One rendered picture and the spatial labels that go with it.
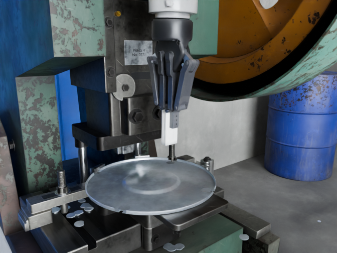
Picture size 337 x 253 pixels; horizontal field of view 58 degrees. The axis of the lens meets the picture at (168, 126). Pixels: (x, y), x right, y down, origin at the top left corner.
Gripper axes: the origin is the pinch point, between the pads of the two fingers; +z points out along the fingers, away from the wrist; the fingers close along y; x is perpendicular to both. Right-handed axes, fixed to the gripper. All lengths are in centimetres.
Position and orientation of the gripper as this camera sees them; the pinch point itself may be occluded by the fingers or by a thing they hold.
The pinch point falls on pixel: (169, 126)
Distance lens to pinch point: 60.9
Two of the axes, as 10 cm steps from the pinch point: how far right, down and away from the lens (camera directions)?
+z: -0.2, 9.6, 2.7
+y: 6.3, 2.2, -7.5
